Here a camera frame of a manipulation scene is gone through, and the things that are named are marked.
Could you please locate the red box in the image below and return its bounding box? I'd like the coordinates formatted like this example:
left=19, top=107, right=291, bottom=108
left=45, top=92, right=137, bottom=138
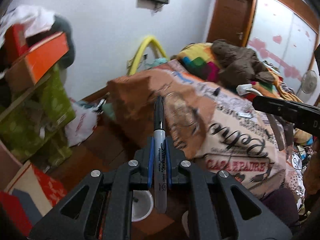
left=4, top=24, right=29, bottom=64

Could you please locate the newspaper print quilt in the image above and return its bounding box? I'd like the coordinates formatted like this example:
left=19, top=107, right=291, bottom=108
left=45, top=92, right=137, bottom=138
left=107, top=60, right=305, bottom=201

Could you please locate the green leaf pattern bag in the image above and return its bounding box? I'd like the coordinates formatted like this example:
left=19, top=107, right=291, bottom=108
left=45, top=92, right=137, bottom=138
left=1, top=64, right=76, bottom=167

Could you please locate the sliding wardrobe with hearts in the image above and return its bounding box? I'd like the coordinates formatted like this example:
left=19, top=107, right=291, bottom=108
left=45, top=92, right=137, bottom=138
left=247, top=0, right=319, bottom=105

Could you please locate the person's right hand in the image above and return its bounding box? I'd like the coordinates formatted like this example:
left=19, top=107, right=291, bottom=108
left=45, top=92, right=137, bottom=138
left=303, top=139, right=320, bottom=197

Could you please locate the yellow foam tube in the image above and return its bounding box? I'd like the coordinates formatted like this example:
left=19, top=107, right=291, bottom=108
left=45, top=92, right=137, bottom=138
left=127, top=35, right=169, bottom=76

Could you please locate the white standing fan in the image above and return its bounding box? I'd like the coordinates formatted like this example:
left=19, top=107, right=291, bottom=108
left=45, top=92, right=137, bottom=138
left=298, top=70, right=317, bottom=94

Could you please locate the white ointment tube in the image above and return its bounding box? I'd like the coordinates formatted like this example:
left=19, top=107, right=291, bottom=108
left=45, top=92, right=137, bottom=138
left=237, top=112, right=254, bottom=119

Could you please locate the white plastic shopping bag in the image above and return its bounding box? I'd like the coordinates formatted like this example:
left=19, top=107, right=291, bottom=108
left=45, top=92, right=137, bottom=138
left=65, top=99, right=106, bottom=147

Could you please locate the brown puffer jacket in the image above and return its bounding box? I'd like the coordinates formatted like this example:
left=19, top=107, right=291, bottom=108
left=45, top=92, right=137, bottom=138
left=211, top=40, right=274, bottom=88

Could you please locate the black sharpie marker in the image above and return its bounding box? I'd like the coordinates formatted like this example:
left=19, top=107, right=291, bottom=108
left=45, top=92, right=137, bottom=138
left=153, top=95, right=167, bottom=213

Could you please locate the orange shoe box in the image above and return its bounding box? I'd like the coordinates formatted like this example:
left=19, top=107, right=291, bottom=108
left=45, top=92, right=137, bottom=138
left=5, top=32, right=69, bottom=93

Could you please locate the purple trouser knee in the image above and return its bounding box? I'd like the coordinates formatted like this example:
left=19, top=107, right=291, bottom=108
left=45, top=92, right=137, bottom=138
left=260, top=187, right=299, bottom=231

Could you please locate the colourful checked blanket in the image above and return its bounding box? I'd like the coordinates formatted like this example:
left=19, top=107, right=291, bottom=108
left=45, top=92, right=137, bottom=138
left=176, top=42, right=313, bottom=145

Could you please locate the white cloth pile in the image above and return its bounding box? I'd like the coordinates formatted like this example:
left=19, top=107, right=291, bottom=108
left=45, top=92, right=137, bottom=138
left=1, top=5, right=55, bottom=47

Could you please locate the brown wooden door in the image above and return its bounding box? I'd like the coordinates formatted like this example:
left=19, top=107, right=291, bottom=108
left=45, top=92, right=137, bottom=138
left=207, top=0, right=253, bottom=47

